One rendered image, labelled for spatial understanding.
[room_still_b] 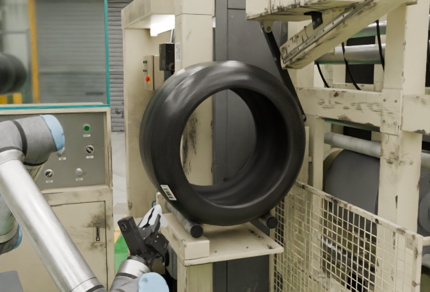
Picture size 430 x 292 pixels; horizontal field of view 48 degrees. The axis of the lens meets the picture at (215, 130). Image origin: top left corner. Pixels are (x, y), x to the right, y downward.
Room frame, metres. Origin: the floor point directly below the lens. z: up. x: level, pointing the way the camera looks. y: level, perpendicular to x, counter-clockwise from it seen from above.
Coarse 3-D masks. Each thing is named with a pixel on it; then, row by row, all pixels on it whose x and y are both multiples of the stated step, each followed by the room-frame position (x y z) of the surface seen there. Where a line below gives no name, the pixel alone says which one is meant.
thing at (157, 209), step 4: (156, 208) 1.42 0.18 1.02; (160, 208) 1.43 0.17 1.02; (156, 212) 1.41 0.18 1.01; (160, 212) 1.41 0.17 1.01; (152, 216) 1.40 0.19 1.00; (156, 216) 1.39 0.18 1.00; (152, 220) 1.38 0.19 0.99; (160, 220) 1.41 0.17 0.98; (164, 220) 1.42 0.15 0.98; (152, 224) 1.37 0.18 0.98; (164, 224) 1.42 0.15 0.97
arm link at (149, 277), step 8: (136, 280) 1.12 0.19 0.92; (144, 280) 1.10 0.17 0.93; (152, 280) 1.11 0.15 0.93; (160, 280) 1.13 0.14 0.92; (120, 288) 1.09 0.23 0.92; (128, 288) 1.09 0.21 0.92; (136, 288) 1.09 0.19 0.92; (144, 288) 1.08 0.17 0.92; (152, 288) 1.10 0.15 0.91; (160, 288) 1.11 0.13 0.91
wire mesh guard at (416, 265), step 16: (320, 192) 1.68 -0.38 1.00; (320, 208) 1.69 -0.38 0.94; (352, 208) 1.50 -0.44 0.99; (320, 224) 1.69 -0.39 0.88; (352, 224) 1.51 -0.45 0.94; (384, 224) 1.35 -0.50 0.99; (320, 240) 1.69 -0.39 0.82; (416, 240) 1.23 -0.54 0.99; (272, 256) 2.06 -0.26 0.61; (320, 256) 1.69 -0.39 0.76; (336, 256) 1.59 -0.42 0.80; (352, 256) 1.50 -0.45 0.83; (416, 256) 1.22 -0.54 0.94; (272, 272) 2.06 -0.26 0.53; (320, 272) 1.68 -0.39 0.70; (416, 272) 1.22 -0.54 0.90; (272, 288) 2.06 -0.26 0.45; (304, 288) 1.78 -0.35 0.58; (320, 288) 1.68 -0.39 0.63; (368, 288) 1.42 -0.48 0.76; (416, 288) 1.22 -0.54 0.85
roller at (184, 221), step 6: (168, 204) 1.84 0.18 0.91; (174, 210) 1.75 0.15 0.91; (180, 216) 1.67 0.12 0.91; (186, 216) 1.64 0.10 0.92; (180, 222) 1.66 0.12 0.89; (186, 222) 1.60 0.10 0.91; (192, 222) 1.58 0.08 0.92; (186, 228) 1.58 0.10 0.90; (192, 228) 1.54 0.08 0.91; (198, 228) 1.54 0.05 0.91; (192, 234) 1.54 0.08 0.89; (198, 234) 1.54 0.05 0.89
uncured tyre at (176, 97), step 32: (224, 64) 1.60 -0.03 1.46; (160, 96) 1.61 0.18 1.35; (192, 96) 1.53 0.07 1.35; (256, 96) 1.90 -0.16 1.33; (288, 96) 1.65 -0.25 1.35; (160, 128) 1.52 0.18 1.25; (256, 128) 1.92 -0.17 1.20; (288, 128) 1.65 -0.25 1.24; (160, 160) 1.51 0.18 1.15; (256, 160) 1.90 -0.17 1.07; (288, 160) 1.64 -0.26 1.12; (160, 192) 1.59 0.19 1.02; (192, 192) 1.52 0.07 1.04; (224, 192) 1.85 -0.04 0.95; (256, 192) 1.82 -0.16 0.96; (288, 192) 1.69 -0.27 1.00; (224, 224) 1.60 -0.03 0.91
